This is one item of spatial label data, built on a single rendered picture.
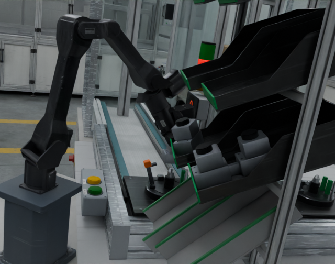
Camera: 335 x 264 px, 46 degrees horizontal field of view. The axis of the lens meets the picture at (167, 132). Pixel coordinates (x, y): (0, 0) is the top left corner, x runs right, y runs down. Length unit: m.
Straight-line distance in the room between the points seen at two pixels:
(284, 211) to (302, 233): 0.58
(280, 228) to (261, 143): 0.14
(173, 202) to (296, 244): 0.44
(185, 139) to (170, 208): 0.21
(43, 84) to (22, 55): 0.52
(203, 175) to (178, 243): 0.20
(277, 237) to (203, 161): 0.17
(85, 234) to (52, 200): 0.29
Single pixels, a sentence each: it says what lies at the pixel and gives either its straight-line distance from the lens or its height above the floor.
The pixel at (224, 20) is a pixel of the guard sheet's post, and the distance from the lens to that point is 1.30.
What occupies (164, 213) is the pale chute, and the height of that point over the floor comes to 1.02.
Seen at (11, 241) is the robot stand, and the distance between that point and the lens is 0.99.
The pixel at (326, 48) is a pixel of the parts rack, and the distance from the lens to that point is 0.61.
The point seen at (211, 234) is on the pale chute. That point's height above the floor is 1.07.
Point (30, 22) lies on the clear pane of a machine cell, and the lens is 6.25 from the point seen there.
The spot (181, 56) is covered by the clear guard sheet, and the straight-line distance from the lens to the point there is 1.68.
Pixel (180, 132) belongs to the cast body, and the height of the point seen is 1.25.
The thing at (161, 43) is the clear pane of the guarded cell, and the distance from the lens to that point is 2.43.
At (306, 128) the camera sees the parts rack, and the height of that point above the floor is 1.35.
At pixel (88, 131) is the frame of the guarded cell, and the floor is 0.89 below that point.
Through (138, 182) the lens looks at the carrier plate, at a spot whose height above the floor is 0.97.
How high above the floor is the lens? 1.48
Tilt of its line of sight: 16 degrees down
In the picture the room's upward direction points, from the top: 8 degrees clockwise
